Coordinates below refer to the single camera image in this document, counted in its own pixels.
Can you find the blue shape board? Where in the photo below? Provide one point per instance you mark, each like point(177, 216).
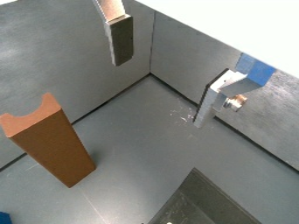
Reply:
point(4, 218)

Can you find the brown arch block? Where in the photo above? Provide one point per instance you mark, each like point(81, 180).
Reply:
point(48, 139)

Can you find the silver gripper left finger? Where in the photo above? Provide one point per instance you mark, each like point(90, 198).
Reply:
point(118, 29)

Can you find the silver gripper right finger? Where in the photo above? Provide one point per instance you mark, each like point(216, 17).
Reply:
point(224, 92)

